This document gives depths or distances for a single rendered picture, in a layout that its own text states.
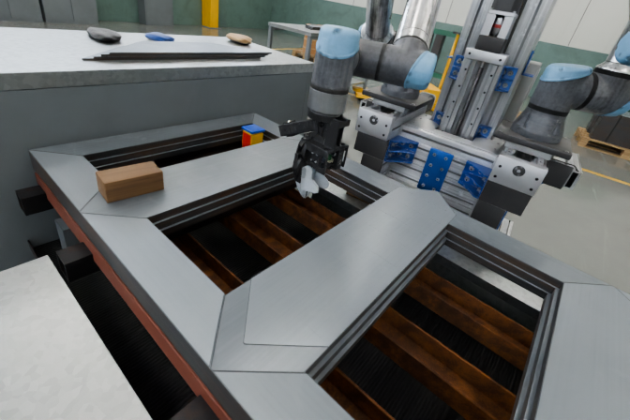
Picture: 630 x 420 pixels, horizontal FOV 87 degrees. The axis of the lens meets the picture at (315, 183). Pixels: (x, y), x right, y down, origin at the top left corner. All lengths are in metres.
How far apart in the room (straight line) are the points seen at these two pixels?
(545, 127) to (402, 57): 0.68
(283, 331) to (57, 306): 0.44
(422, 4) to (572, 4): 9.80
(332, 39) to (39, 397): 0.71
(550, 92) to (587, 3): 9.35
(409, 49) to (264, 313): 0.56
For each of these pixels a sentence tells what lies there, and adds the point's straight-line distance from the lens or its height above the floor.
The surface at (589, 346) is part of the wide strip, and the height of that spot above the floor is 0.87.
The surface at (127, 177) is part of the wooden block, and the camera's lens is 0.82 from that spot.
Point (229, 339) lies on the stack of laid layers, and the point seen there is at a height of 0.87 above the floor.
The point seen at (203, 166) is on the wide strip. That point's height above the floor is 0.87.
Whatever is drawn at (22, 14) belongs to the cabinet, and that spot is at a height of 0.13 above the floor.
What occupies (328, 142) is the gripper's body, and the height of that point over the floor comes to 1.07.
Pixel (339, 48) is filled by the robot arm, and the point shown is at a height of 1.25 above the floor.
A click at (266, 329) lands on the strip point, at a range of 0.56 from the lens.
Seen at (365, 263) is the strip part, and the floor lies 0.87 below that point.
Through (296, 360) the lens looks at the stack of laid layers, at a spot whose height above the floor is 0.87.
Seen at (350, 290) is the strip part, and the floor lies 0.87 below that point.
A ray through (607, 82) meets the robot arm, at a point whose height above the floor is 1.24.
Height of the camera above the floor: 1.32
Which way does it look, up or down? 29 degrees down
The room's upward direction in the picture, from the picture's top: 11 degrees clockwise
